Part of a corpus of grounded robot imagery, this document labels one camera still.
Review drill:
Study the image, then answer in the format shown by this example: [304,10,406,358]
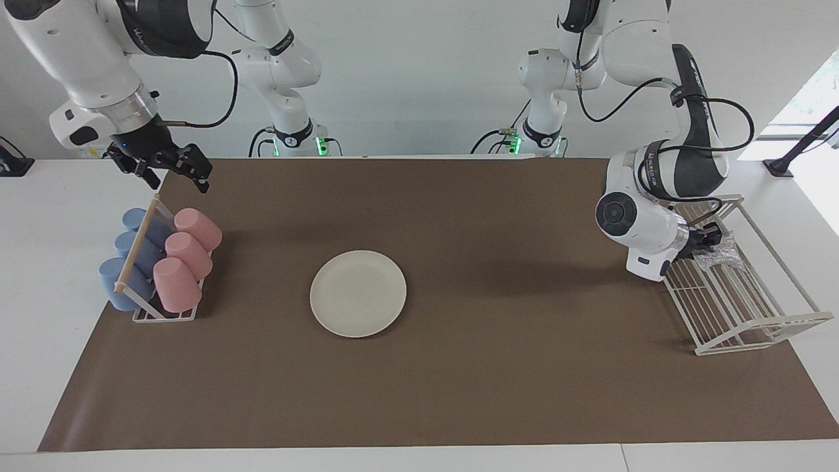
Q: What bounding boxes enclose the cream round plate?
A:
[309,250,408,339]

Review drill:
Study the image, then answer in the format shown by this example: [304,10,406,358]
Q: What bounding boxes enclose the pink plastic cup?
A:
[152,256,203,314]
[164,231,214,280]
[173,207,223,252]

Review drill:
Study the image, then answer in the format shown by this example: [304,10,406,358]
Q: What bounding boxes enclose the blue plastic cup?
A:
[98,257,158,312]
[114,231,168,276]
[122,208,174,248]

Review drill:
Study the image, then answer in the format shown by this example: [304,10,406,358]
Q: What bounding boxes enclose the black table clamp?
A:
[0,136,35,178]

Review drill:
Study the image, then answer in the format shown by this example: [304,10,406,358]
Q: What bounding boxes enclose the brown table mat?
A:
[37,157,839,453]

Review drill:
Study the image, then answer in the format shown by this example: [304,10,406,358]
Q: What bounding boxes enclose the black right base cable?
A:
[248,127,276,158]

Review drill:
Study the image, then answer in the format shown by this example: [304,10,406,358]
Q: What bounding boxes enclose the black base cable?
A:
[248,127,276,158]
[471,98,532,156]

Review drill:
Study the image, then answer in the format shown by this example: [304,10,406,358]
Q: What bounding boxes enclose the white cup rack wooden handle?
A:
[113,195,214,323]

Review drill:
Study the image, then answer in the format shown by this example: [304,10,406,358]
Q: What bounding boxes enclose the white wire dish rack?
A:
[662,193,835,357]

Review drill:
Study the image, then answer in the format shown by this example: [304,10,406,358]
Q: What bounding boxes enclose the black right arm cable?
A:
[161,7,276,128]

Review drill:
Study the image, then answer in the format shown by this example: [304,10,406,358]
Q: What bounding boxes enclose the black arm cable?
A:
[574,26,756,227]
[161,7,276,128]

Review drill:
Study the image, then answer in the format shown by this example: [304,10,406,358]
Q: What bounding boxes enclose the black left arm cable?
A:
[574,26,756,227]

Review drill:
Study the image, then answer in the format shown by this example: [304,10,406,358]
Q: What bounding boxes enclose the black left base cable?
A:
[471,98,532,156]

